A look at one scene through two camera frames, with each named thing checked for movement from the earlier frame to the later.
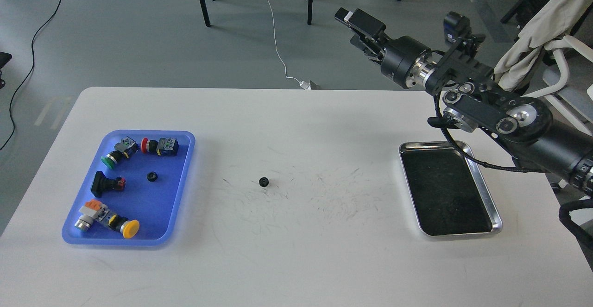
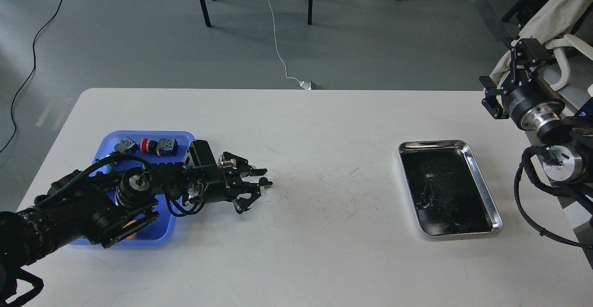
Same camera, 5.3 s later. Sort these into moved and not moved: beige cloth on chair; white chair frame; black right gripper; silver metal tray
Moved: black right gripper
Not moved: silver metal tray; beige cloth on chair; white chair frame
